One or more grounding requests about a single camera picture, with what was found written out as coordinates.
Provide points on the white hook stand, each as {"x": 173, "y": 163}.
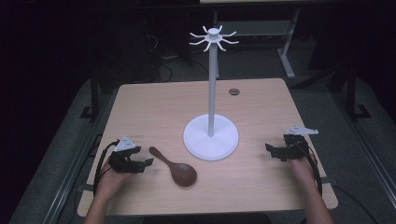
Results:
{"x": 211, "y": 124}

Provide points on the white desk frame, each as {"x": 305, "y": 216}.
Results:
{"x": 286, "y": 40}

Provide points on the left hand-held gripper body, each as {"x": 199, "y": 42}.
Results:
{"x": 124, "y": 155}

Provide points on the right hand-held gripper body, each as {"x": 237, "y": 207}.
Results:
{"x": 295, "y": 143}

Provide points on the brown wooden spoon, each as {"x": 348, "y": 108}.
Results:
{"x": 176, "y": 169}

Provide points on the person's left hand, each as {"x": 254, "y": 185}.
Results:
{"x": 109, "y": 182}

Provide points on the black metal stand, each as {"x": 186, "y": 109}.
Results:
{"x": 355, "y": 96}
{"x": 91, "y": 99}

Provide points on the person's right hand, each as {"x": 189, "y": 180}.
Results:
{"x": 301, "y": 169}

